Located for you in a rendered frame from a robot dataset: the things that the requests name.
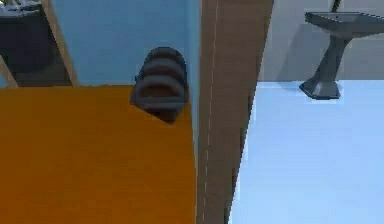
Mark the black cabinet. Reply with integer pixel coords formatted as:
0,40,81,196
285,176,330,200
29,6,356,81
0,0,57,74

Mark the grey pedestal sink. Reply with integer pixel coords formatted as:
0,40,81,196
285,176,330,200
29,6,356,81
298,11,384,101

